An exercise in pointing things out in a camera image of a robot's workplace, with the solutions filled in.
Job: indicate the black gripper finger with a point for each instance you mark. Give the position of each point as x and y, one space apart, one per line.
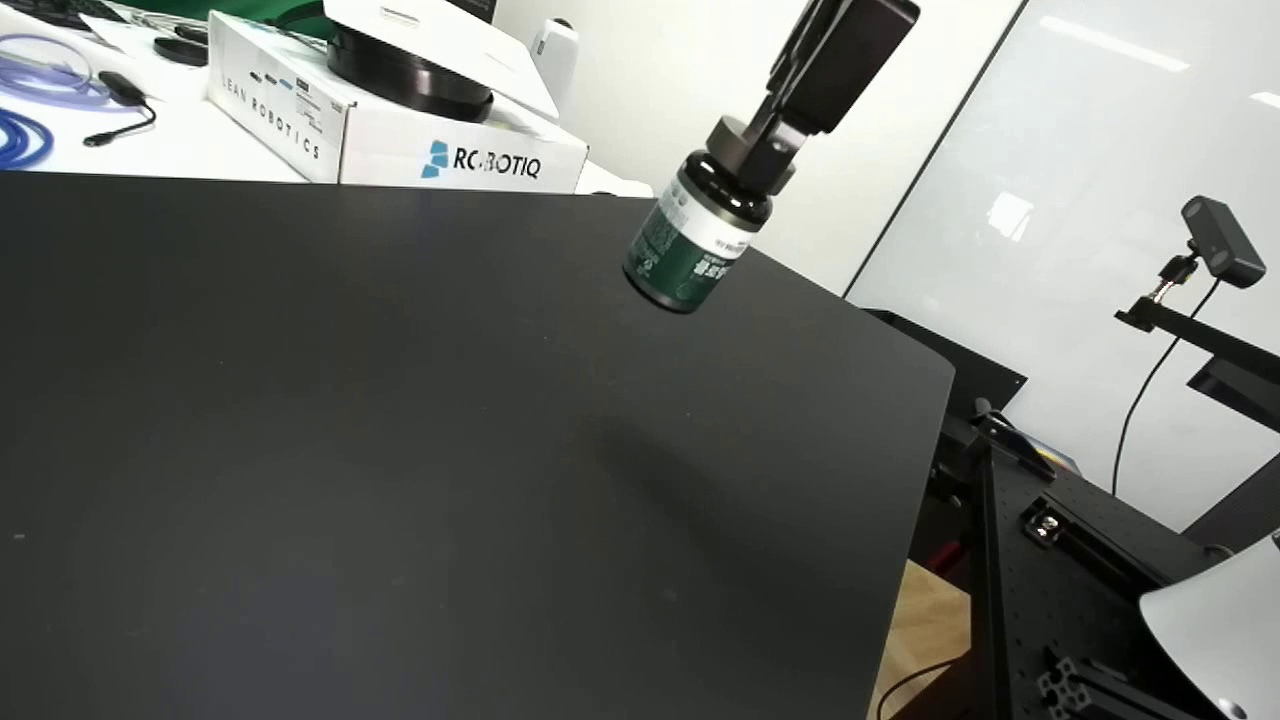
852 60
794 47

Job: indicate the green bottle with dark cap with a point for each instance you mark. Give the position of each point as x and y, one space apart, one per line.
685 247

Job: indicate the black round device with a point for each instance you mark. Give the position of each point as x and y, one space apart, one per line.
415 80

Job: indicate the white Robotiq cardboard box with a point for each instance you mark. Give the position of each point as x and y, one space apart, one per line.
386 144

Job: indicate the green backdrop cloth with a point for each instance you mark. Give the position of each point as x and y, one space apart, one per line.
264 14

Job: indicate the small black puck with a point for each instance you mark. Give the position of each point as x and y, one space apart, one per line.
181 49

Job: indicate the black flat device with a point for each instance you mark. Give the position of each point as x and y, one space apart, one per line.
46 9

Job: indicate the black camera on stand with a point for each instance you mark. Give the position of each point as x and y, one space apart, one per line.
1221 242

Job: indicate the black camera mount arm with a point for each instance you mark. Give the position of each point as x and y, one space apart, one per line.
1232 360

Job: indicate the black aluminium frame stand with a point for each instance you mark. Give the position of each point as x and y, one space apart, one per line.
1065 584

